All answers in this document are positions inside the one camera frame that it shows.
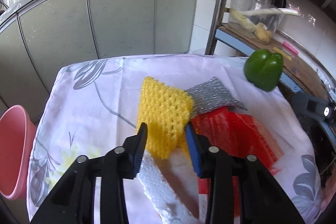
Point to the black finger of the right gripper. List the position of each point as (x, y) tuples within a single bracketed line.
[(313, 107)]

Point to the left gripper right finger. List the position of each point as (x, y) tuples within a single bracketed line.
[(262, 199)]

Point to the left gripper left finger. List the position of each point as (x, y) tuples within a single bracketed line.
[(71, 200)]

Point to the yellow knitted dishcloth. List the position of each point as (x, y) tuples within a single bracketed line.
[(166, 110)]

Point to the grey kitchen cabinet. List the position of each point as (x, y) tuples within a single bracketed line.
[(39, 37)]

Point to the cardboard shelf liner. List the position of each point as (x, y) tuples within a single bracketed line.
[(297, 75)]

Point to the green bell pepper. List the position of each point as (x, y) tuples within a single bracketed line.
[(263, 69)]

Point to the red snack wrapper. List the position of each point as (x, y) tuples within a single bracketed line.
[(239, 135)]

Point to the white foam net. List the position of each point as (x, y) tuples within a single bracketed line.
[(164, 199)]

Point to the pink plastic bucket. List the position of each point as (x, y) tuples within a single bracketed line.
[(17, 136)]

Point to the ginger root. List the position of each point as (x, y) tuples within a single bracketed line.
[(263, 34)]

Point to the white floral tablecloth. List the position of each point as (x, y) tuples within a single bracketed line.
[(93, 107)]

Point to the silver mesh cloth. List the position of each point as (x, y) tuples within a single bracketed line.
[(210, 95)]

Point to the clear plastic container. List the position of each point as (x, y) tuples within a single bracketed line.
[(246, 25)]

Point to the white leek stalk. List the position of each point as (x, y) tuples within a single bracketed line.
[(286, 11)]

